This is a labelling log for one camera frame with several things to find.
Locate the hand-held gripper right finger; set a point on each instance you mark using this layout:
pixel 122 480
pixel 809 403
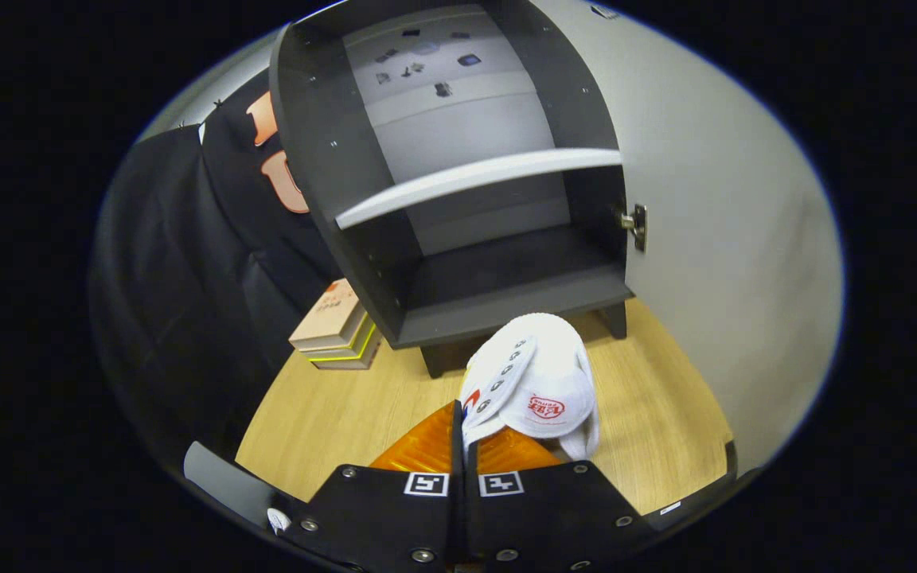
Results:
pixel 554 517

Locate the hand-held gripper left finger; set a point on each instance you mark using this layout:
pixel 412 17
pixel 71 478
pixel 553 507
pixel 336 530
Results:
pixel 456 517

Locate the white canvas shoe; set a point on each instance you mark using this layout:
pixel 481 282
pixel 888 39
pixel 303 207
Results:
pixel 538 374

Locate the beige shoe cabinet door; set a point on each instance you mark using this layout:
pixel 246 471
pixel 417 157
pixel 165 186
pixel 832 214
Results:
pixel 713 239

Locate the dark grey shoe cabinet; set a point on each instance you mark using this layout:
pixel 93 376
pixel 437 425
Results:
pixel 347 183

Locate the metal door hinge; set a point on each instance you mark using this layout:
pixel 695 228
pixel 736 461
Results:
pixel 637 227

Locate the white cabinet shelf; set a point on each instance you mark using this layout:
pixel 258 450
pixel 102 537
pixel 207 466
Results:
pixel 466 177

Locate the yellow edged book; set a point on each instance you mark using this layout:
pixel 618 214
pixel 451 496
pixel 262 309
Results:
pixel 351 356

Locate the tan cover book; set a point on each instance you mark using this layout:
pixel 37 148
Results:
pixel 331 318

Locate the black backdrop cloth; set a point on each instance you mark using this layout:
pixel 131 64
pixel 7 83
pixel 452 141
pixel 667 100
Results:
pixel 172 278

